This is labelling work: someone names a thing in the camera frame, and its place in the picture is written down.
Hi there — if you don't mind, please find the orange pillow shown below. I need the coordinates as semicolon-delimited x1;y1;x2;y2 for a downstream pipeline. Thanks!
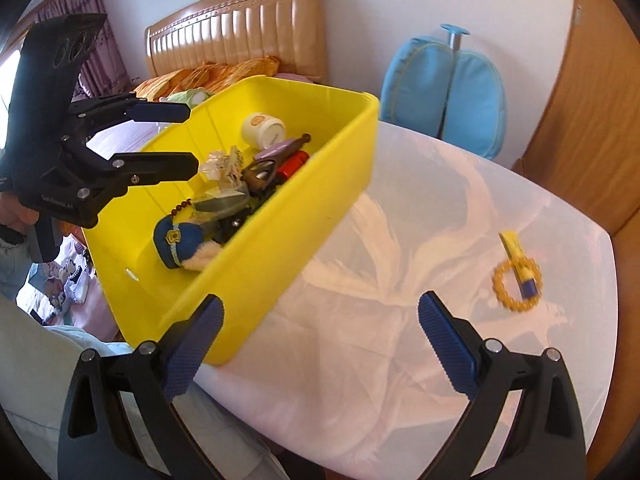
134;55;280;101

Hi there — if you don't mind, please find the yellow cream tube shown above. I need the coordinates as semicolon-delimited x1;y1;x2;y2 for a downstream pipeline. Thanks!
499;231;538;300

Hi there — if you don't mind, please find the red small box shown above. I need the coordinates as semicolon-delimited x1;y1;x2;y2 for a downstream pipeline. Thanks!
276;151;309;184

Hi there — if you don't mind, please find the purple curtain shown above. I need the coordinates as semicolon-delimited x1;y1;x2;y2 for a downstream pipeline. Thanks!
32;0;132;100

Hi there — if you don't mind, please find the blue plush toy keychain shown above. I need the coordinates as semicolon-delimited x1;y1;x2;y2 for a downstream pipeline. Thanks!
153;216;222;272

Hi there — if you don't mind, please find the wooden wardrobe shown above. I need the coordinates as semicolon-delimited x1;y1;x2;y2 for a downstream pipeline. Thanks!
513;0;639;479

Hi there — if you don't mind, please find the yellow bead bracelet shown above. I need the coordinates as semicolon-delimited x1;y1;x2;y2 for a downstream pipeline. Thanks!
491;256;545;313

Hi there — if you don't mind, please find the purple bed sheet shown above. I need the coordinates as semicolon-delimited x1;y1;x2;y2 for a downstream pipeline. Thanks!
87;122;160;159

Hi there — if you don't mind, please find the green cabbage plush toy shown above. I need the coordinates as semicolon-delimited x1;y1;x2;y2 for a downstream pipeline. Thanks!
164;88;213;110

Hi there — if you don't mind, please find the brown hair clip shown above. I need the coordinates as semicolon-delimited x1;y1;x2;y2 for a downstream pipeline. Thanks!
242;158;278;194

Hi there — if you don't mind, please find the person's left hand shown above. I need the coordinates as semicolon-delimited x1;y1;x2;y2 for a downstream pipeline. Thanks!
0;193;39;234

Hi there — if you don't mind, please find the blue office chair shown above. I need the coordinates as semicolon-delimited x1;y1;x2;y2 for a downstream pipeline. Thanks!
380;24;506;160

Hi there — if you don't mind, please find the yellow plastic bin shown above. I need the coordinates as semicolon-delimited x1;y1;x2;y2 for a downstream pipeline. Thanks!
85;76;378;365

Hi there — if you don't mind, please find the black hair tie bundle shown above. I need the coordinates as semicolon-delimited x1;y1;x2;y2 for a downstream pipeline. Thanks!
214;209;256;246

